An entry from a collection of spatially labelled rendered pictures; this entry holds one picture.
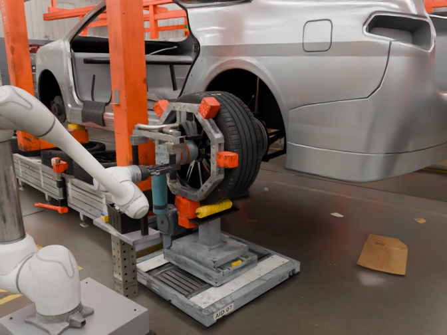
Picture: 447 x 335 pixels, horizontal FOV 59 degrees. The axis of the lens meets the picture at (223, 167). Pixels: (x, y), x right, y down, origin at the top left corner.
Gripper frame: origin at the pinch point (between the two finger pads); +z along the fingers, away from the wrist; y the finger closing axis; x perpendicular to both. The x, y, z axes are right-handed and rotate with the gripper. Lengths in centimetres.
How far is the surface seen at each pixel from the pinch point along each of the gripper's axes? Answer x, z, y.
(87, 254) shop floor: -83, -2, -102
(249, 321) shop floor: -83, 22, 34
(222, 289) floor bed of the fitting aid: -75, 25, 10
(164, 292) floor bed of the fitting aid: -78, 2, -14
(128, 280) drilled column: -71, -11, -30
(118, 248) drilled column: -51, -15, -33
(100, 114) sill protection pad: 6, 63, -193
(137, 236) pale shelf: -38.1, -13.9, -13.5
